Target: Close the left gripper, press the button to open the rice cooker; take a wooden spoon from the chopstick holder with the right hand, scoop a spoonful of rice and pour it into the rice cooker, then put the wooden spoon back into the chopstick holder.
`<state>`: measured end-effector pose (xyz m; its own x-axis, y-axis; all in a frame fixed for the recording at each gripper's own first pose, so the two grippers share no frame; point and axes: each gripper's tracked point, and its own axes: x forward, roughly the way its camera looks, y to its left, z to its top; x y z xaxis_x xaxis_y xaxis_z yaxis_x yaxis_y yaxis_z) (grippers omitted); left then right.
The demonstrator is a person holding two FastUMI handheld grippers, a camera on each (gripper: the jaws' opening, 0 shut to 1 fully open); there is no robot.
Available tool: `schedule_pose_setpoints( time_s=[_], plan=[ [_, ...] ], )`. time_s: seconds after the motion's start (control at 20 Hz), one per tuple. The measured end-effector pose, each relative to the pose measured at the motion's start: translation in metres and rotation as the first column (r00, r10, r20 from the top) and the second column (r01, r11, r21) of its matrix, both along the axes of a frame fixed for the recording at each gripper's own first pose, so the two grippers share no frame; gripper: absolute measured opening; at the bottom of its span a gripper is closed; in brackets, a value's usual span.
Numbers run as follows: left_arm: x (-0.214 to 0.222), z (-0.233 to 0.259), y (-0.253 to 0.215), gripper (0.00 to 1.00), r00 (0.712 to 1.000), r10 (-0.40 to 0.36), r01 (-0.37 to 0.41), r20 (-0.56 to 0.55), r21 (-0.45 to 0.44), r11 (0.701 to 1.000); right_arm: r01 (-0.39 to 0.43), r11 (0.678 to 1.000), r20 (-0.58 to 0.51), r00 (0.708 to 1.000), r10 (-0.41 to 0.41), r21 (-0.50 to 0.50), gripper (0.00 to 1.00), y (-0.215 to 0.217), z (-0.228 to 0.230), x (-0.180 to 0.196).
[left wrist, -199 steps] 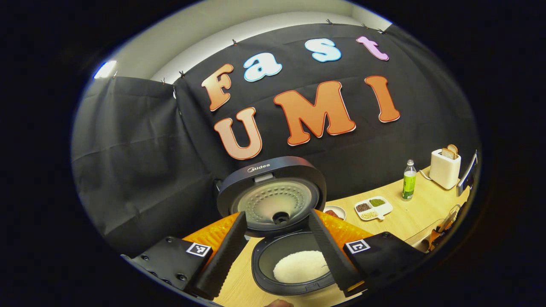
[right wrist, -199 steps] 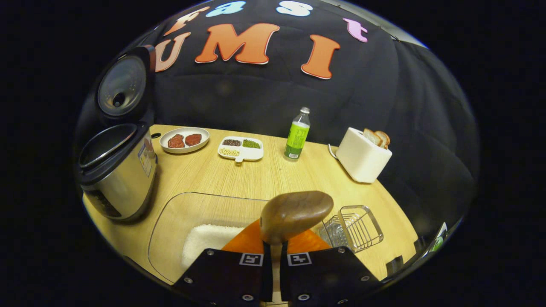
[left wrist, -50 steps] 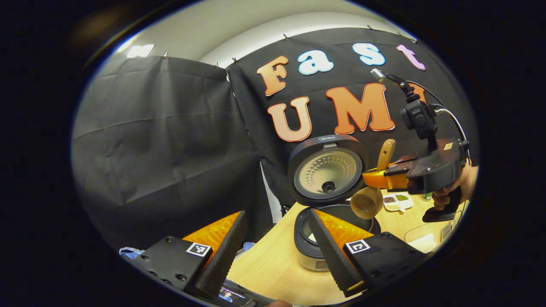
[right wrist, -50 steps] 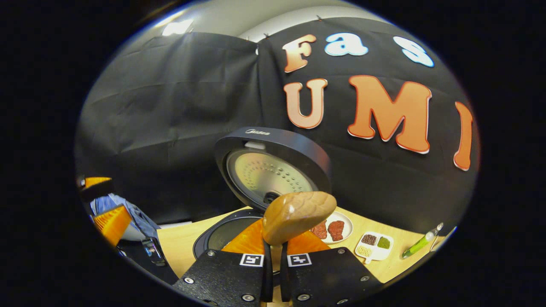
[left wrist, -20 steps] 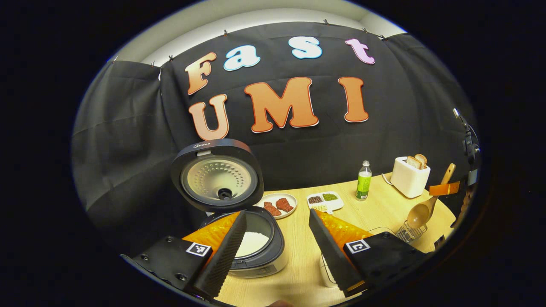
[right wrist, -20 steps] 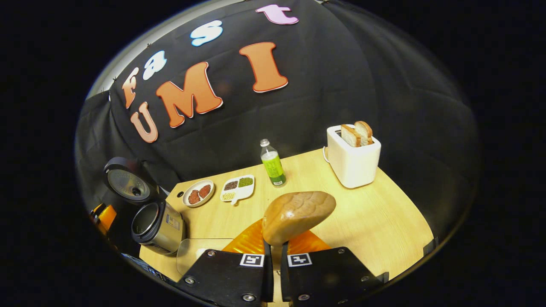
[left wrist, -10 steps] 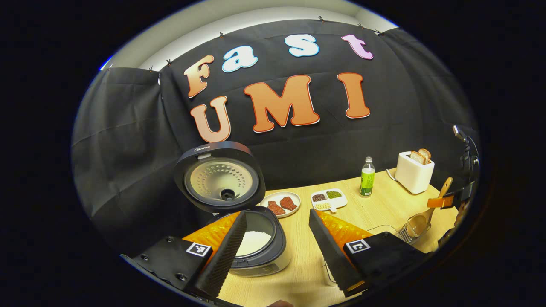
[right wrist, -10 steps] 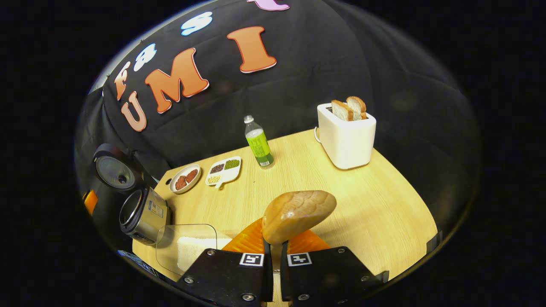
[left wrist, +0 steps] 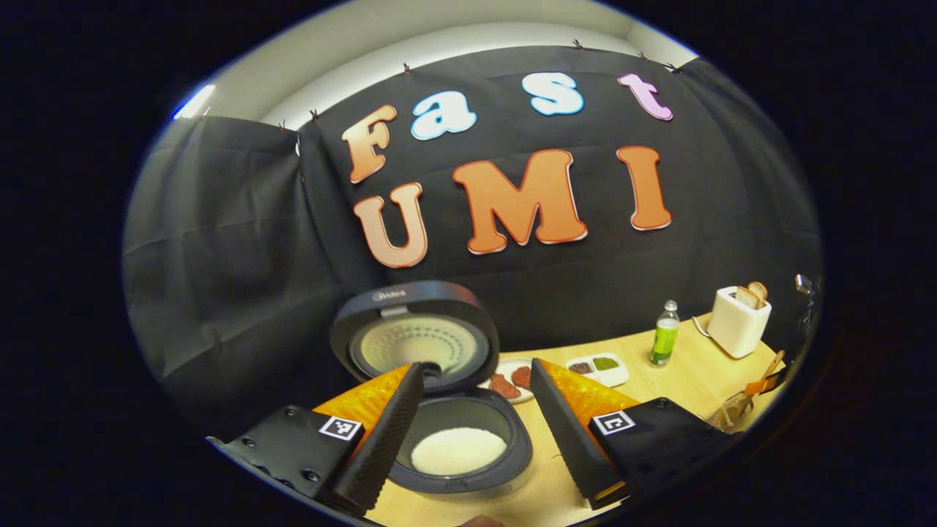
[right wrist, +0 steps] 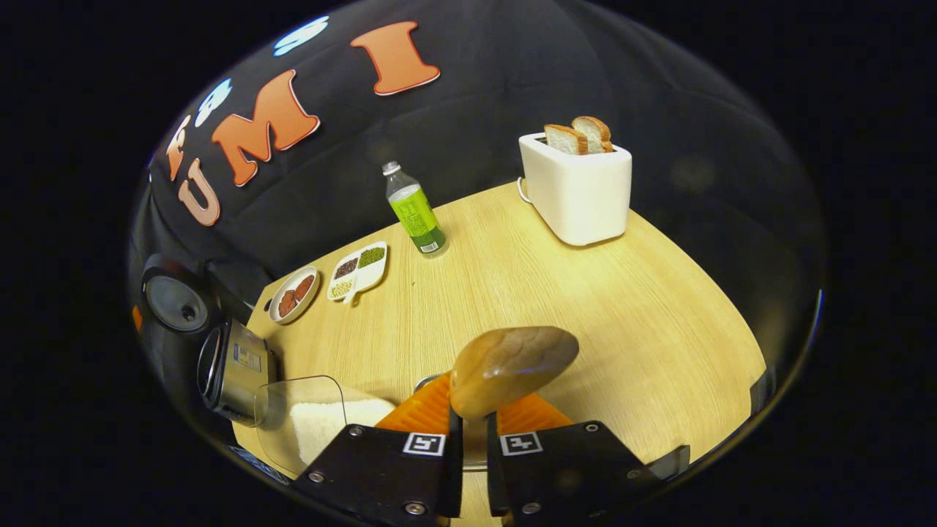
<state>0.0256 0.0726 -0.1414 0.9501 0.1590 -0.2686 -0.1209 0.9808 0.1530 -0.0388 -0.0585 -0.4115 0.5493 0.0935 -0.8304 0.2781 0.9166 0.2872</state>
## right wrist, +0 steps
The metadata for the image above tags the clear plastic rice container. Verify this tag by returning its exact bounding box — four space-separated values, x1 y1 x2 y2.
253 374 400 477

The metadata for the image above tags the metal chopstick holder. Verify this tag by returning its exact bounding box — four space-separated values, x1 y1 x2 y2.
413 373 491 474

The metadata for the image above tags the dark grey rice cooker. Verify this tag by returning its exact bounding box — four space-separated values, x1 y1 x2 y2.
140 252 281 428

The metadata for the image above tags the white round plate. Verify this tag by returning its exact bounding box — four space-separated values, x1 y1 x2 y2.
267 264 321 326

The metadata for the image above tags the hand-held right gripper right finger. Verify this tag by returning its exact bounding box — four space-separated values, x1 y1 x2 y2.
485 394 665 527

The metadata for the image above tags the white rice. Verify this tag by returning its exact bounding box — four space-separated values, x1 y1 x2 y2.
290 398 397 466

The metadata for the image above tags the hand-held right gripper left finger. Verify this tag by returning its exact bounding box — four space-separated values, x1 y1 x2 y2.
291 371 465 527

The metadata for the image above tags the wooden spoon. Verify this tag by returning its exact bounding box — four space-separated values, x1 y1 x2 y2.
448 325 581 471

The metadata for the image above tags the white toaster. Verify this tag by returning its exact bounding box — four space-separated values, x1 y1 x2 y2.
518 131 633 247

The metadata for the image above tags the green label plastic bottle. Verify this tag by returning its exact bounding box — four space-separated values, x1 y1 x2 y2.
381 160 449 259

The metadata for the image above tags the toast bread slice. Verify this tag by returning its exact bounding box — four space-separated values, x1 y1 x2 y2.
572 115 613 155
542 124 589 157

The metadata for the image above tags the white divided dish of grains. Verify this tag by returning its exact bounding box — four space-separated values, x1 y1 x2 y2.
326 241 389 307

